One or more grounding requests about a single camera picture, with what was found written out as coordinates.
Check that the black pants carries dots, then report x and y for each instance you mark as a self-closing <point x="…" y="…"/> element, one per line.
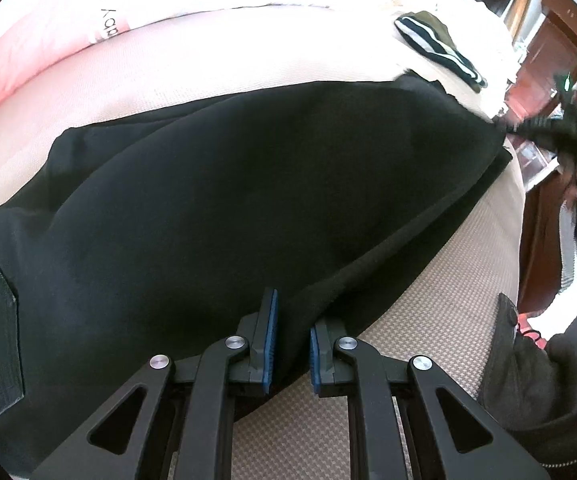
<point x="218" y="185"/>

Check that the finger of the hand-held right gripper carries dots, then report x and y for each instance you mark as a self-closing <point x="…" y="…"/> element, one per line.
<point x="518" y="127"/>

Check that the pink checked print pillow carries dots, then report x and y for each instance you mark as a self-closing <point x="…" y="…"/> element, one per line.
<point x="43" y="35"/>

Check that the person's dark clothing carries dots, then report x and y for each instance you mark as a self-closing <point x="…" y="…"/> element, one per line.
<point x="543" y="385"/>

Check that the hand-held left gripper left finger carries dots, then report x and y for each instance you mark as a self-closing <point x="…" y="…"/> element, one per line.
<point x="270" y="345"/>

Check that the beige textured bed mat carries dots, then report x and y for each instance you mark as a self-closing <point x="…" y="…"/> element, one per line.
<point x="418" y="310"/>

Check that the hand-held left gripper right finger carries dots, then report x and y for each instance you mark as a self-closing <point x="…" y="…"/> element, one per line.
<point x="314" y="360"/>

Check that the red-brown wooden cabinet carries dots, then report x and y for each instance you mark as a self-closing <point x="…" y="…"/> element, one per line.
<point x="543" y="60"/>

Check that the dark garment with white stripes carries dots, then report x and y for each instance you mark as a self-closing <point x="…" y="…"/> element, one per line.
<point x="433" y="35"/>

